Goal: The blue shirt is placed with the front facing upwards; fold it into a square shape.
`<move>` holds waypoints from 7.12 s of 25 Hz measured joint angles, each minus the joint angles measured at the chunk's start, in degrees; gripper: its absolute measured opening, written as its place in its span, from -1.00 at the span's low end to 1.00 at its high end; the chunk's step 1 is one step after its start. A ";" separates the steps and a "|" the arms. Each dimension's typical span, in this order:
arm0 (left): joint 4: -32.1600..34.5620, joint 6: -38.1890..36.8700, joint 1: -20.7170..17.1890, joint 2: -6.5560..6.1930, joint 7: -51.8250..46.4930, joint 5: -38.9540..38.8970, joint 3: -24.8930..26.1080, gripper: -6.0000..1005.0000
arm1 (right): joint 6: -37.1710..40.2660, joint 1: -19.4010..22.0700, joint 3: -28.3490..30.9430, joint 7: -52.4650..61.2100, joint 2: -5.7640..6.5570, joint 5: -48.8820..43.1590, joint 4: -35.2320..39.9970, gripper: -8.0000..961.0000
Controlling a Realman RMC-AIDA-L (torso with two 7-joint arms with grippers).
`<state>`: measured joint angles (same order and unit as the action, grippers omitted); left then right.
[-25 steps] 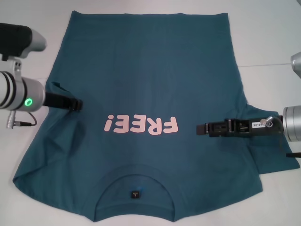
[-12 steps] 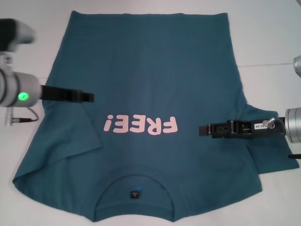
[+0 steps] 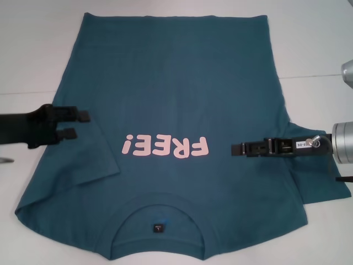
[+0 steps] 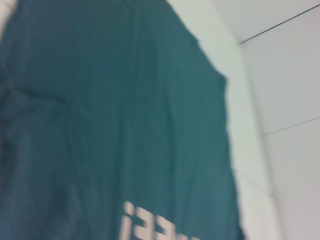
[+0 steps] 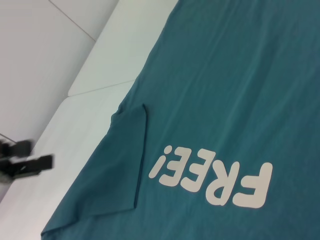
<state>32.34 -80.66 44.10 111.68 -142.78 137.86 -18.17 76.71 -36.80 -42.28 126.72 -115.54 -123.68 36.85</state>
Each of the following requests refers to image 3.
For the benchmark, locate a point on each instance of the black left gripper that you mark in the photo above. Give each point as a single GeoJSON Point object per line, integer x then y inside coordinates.
{"type": "Point", "coordinates": [27, 128]}

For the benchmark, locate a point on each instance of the silver right gripper thumbscrew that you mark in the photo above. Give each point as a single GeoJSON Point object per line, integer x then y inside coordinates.
{"type": "Point", "coordinates": [313, 141]}

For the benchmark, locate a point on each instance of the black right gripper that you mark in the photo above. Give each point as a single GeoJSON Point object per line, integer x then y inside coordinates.
{"type": "Point", "coordinates": [292, 149]}

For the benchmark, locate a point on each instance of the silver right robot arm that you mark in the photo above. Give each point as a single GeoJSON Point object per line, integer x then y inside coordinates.
{"type": "Point", "coordinates": [343, 140]}

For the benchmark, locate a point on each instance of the teal t-shirt with pink print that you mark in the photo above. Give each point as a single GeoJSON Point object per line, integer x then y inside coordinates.
{"type": "Point", "coordinates": [165, 82]}

